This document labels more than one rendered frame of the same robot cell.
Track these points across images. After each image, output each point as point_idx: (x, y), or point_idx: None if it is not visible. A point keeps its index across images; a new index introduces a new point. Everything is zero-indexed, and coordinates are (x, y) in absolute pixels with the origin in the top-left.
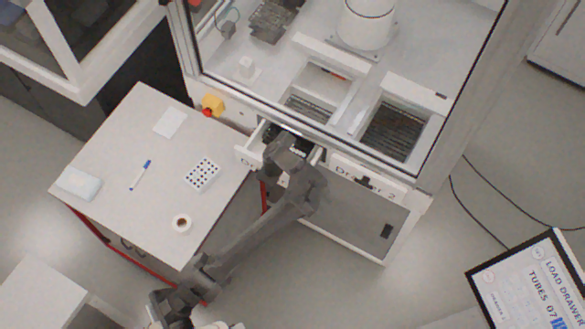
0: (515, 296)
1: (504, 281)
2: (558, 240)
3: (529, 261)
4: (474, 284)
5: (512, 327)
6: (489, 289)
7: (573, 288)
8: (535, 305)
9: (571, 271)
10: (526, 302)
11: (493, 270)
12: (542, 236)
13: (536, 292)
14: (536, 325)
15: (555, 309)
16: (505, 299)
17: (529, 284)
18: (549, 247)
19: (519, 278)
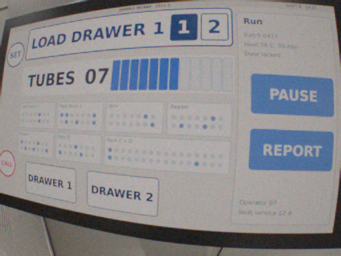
0: (46, 133)
1: (20, 139)
2: (20, 17)
3: (18, 75)
4: (8, 197)
5: (90, 179)
6: (21, 176)
7: (82, 18)
8: (73, 103)
9: (62, 12)
10: (62, 119)
11: (3, 149)
12: (5, 37)
13: (56, 89)
14: (106, 124)
15: (96, 66)
16: (43, 156)
17: (42, 94)
18: (19, 33)
19: (27, 107)
